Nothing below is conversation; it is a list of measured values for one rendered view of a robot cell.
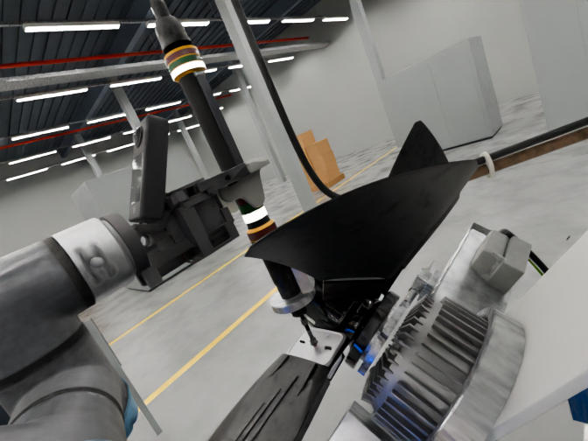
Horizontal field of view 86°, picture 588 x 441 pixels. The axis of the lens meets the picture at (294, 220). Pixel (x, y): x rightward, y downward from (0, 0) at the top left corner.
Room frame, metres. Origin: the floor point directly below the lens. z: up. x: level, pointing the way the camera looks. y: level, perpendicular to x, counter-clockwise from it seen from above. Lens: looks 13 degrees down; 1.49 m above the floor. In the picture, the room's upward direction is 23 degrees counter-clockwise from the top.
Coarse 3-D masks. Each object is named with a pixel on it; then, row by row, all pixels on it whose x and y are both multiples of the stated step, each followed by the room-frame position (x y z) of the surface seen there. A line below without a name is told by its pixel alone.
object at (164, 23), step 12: (156, 0) 0.43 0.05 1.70; (156, 12) 0.43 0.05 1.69; (168, 12) 0.44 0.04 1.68; (156, 24) 0.43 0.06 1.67; (168, 24) 0.42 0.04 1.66; (180, 24) 0.43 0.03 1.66; (168, 36) 0.42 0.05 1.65; (180, 36) 0.42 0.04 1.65; (168, 48) 0.45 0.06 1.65; (264, 264) 0.44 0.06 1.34; (276, 264) 0.42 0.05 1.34; (276, 276) 0.42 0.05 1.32; (288, 276) 0.42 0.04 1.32; (288, 288) 0.42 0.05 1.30; (300, 312) 0.43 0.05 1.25
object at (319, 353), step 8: (312, 328) 0.48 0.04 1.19; (304, 336) 0.47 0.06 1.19; (320, 336) 0.45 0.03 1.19; (328, 336) 0.44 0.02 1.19; (336, 336) 0.43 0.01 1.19; (344, 336) 0.43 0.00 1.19; (296, 344) 0.46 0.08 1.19; (304, 344) 0.45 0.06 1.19; (320, 344) 0.43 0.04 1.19; (328, 344) 0.43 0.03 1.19; (336, 344) 0.42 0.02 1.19; (288, 352) 0.45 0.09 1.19; (296, 352) 0.45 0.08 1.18; (304, 352) 0.44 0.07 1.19; (312, 352) 0.43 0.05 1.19; (320, 352) 0.42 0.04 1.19; (328, 352) 0.41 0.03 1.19; (336, 352) 0.40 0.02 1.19; (312, 360) 0.41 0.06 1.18; (320, 360) 0.40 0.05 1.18; (328, 360) 0.39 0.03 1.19
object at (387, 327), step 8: (400, 304) 0.44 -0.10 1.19; (408, 304) 0.46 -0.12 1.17; (392, 312) 0.45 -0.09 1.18; (400, 312) 0.43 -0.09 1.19; (384, 320) 0.44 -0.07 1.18; (392, 320) 0.42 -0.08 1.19; (384, 328) 0.41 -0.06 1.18; (392, 328) 0.41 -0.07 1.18; (376, 336) 0.42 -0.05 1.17; (384, 336) 0.41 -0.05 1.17; (376, 344) 0.41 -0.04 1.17; (368, 352) 0.41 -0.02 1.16; (376, 352) 0.40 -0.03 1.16; (368, 360) 0.41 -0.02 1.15; (360, 368) 0.42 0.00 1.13
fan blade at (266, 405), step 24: (288, 360) 0.43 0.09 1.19; (264, 384) 0.41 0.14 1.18; (288, 384) 0.38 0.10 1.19; (312, 384) 0.36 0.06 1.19; (240, 408) 0.40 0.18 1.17; (264, 408) 0.36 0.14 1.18; (288, 408) 0.34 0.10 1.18; (216, 432) 0.39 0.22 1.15; (240, 432) 0.35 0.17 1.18; (264, 432) 0.33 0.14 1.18; (288, 432) 0.31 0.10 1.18
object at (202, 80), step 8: (200, 72) 0.42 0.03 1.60; (200, 80) 0.42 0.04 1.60; (208, 88) 0.43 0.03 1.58; (208, 96) 0.42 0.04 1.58; (216, 104) 0.43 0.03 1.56; (216, 112) 0.42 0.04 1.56; (216, 120) 0.42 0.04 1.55; (224, 120) 0.43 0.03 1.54; (224, 128) 0.42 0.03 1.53; (224, 136) 0.42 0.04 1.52; (232, 136) 0.43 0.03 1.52; (232, 144) 0.42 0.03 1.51; (232, 152) 0.42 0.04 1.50; (240, 160) 0.43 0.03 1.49
